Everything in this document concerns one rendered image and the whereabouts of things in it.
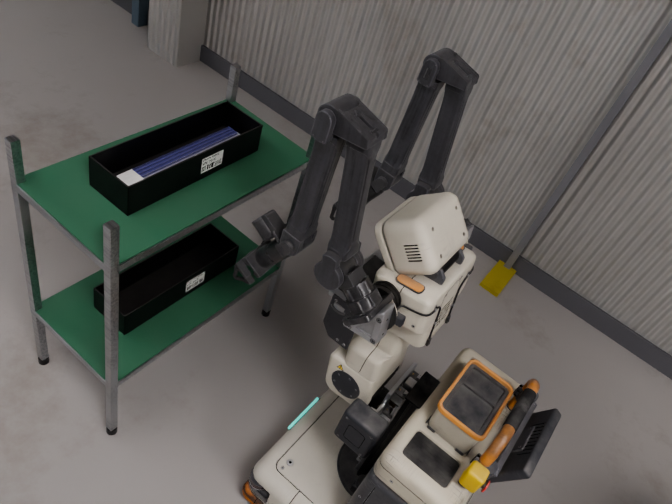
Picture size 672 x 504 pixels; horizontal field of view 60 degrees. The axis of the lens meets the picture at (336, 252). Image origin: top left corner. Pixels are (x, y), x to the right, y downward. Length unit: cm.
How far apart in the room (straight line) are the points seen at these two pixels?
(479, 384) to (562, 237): 183
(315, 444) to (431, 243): 107
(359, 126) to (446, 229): 41
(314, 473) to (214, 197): 101
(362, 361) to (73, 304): 116
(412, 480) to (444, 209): 72
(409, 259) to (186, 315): 117
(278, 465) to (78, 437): 78
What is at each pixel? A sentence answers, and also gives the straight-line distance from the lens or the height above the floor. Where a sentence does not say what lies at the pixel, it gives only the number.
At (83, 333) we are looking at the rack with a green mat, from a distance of 231.
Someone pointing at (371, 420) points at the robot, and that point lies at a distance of 177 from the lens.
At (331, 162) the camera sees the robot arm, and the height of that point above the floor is 149.
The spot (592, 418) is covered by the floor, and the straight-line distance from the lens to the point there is 328.
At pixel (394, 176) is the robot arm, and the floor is 125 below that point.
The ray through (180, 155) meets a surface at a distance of 201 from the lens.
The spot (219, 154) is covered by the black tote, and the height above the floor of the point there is 102.
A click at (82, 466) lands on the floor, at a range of 244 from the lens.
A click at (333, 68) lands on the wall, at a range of 381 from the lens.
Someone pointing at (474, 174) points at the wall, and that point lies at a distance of 352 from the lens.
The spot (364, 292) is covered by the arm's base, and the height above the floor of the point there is 123.
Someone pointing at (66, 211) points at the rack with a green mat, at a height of 95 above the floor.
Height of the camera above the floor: 222
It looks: 43 degrees down
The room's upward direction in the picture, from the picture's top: 21 degrees clockwise
